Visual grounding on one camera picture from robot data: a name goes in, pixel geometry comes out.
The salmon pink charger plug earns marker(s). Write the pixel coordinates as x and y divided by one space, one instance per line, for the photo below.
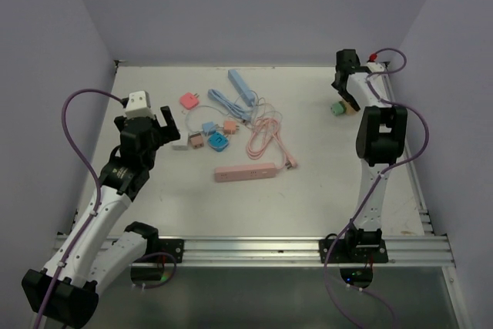
230 127

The brown pink USB charger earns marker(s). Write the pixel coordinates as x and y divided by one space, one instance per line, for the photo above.
196 140

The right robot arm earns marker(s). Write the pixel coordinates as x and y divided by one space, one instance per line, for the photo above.
379 144

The light blue charger plug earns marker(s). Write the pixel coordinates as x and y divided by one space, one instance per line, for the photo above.
209 128

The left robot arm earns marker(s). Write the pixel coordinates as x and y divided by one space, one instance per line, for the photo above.
67 289

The blue cube socket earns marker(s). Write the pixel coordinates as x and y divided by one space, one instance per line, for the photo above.
218 142

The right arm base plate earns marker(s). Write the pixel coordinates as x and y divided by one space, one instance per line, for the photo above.
342 254

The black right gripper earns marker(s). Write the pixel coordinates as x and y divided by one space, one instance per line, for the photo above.
348 97

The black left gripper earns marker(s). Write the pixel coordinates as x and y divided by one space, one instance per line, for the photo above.
166 134

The yellow cube socket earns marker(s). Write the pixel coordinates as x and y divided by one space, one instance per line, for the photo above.
349 110

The pink power strip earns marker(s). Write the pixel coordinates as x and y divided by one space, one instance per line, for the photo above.
256 171

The pink adapter plug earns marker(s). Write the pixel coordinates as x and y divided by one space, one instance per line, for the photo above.
189 101

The green charger plug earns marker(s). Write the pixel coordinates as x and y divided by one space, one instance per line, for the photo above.
338 108

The light blue power strip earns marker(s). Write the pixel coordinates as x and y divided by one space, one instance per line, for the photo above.
245 92

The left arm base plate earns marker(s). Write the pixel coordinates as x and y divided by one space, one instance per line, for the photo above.
172 246

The white USB charger plug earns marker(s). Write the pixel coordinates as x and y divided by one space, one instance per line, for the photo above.
182 143

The aluminium front rail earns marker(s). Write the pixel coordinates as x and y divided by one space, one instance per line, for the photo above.
407 251

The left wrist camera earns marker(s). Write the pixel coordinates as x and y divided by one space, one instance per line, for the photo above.
138 105

